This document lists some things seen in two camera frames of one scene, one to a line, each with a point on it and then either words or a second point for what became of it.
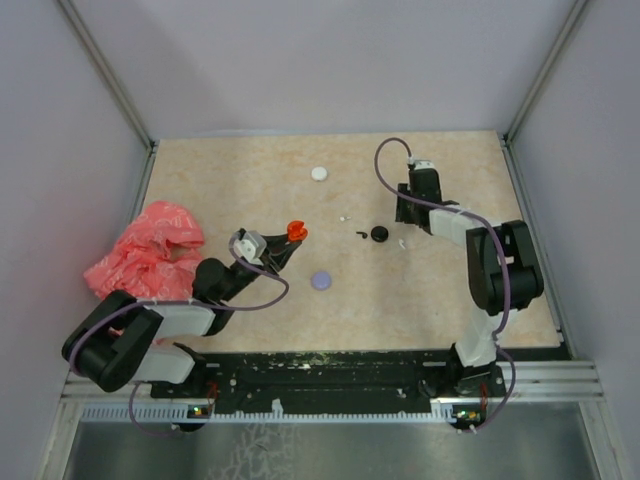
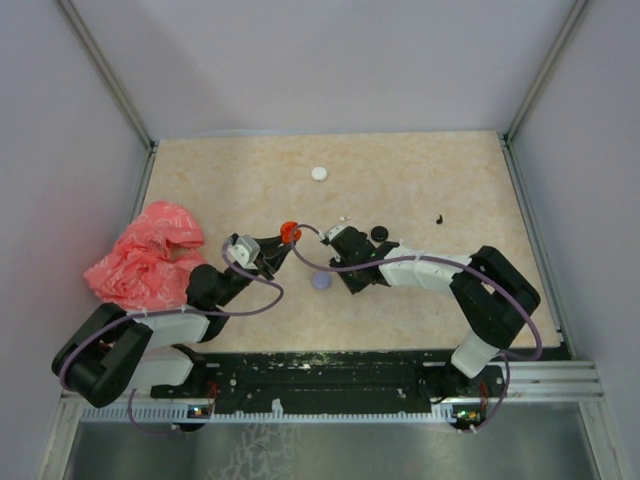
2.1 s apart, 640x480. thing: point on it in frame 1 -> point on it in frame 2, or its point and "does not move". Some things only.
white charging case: x=319 y=173 does not move
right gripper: x=402 y=214 -> x=353 y=286
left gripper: x=279 y=249 does not move
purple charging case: x=321 y=280 does not move
